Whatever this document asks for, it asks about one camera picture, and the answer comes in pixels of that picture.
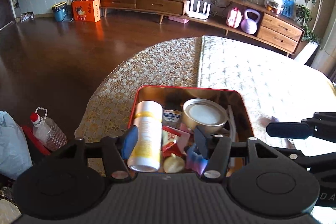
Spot yellow white lotion bottle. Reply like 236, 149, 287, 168
127, 101, 163, 172

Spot pink ridged soap box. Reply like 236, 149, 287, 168
168, 127, 190, 153

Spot gold lidded round tin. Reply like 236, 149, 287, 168
182, 98, 228, 134

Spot cream round garlic toy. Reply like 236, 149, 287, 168
163, 154, 185, 173

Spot blue purple flower toy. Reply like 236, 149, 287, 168
186, 143, 209, 176

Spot gold floral lace tablecloth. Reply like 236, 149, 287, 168
75, 38, 202, 143

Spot red yellow snack packet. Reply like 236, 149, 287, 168
161, 126, 183, 158

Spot red metal tin box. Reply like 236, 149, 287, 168
127, 86, 253, 174

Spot small purple angular container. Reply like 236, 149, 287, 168
270, 116, 278, 122

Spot clear eye drop bottle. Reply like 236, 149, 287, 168
162, 101, 182, 128

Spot quilted cream mattress pad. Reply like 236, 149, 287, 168
197, 36, 335, 156

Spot clear plastic water jug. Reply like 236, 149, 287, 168
30, 107, 68, 152

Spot light blue plastic bag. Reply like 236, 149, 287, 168
0, 111, 33, 180

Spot blue plastic basket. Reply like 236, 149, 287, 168
281, 0, 294, 19

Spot purple kettlebell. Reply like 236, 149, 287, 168
240, 9, 261, 35

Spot clear bag of snacks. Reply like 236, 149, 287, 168
264, 0, 284, 15

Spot pink toy case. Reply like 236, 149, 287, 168
226, 7, 243, 28

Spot white wifi router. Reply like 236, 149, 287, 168
186, 0, 211, 20

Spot wooden TV console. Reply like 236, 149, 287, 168
99, 0, 305, 55

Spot orange gift box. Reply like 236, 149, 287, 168
72, 0, 101, 22

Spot teal trash bin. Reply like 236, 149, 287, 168
52, 2, 72, 22

